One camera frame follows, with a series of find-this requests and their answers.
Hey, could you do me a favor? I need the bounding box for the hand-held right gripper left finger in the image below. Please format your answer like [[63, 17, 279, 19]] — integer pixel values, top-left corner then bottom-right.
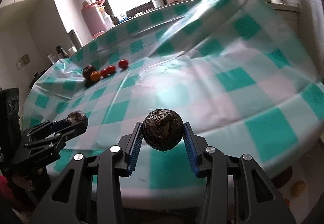
[[38, 121, 142, 224]]

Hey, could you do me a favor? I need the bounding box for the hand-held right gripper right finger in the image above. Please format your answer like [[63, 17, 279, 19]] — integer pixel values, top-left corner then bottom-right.
[[183, 121, 296, 224]]

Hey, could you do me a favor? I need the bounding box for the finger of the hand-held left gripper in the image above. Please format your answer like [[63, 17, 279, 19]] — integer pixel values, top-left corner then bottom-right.
[[21, 119, 69, 136], [25, 123, 88, 150]]

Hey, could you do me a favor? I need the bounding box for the dark water chestnut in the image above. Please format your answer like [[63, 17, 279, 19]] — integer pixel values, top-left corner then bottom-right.
[[66, 111, 89, 130], [142, 108, 184, 151]]

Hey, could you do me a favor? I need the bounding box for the dark red passion fruit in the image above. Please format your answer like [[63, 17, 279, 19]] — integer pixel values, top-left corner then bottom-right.
[[82, 65, 95, 80]]

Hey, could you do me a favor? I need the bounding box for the teal checkered tablecloth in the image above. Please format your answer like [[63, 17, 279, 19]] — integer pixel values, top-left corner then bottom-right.
[[23, 0, 324, 196]]

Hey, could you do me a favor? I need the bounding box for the steel thermos flask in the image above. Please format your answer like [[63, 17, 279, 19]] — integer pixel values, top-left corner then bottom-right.
[[68, 29, 84, 49]]

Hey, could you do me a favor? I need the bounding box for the pink thermos bottle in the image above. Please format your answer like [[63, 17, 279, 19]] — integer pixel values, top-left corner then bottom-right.
[[81, 0, 108, 38]]

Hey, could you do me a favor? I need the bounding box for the wall socket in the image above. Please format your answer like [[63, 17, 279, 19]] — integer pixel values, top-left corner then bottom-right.
[[16, 54, 29, 69]]

